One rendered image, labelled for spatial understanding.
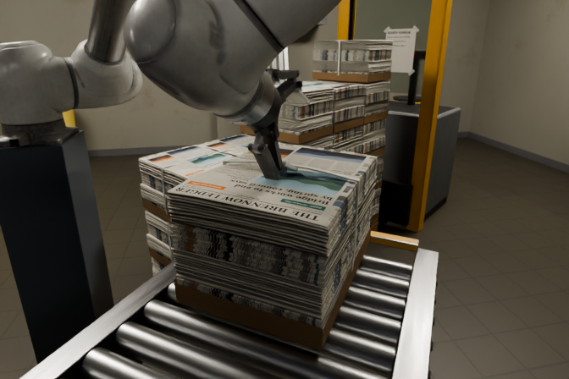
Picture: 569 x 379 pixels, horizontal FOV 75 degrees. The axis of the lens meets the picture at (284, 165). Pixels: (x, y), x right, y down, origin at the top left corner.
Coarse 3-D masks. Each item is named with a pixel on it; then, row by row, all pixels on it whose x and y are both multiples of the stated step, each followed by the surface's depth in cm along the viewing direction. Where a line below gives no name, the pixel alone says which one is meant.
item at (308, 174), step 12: (240, 168) 75; (252, 168) 75; (300, 168) 74; (324, 180) 68; (336, 180) 68; (348, 180) 68; (360, 180) 70; (360, 192) 71; (348, 252) 71; (348, 264) 72
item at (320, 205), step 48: (192, 192) 61; (240, 192) 61; (288, 192) 62; (336, 192) 62; (192, 240) 64; (240, 240) 59; (288, 240) 55; (336, 240) 56; (240, 288) 62; (288, 288) 58; (336, 288) 64
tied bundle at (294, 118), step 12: (288, 96) 164; (312, 96) 169; (324, 96) 176; (288, 108) 166; (300, 108) 163; (312, 108) 171; (324, 108) 179; (288, 120) 168; (300, 120) 164; (312, 120) 172; (324, 120) 180; (288, 132) 169; (300, 132) 166
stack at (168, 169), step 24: (216, 144) 171; (240, 144) 171; (312, 144) 176; (336, 144) 192; (360, 144) 212; (144, 168) 149; (168, 168) 138; (192, 168) 137; (144, 192) 152; (168, 240) 150
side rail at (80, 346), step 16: (160, 272) 79; (176, 272) 79; (144, 288) 74; (160, 288) 74; (128, 304) 70; (144, 304) 70; (96, 320) 66; (112, 320) 66; (128, 320) 66; (80, 336) 62; (96, 336) 62; (112, 336) 63; (64, 352) 59; (80, 352) 59; (48, 368) 56; (64, 368) 56
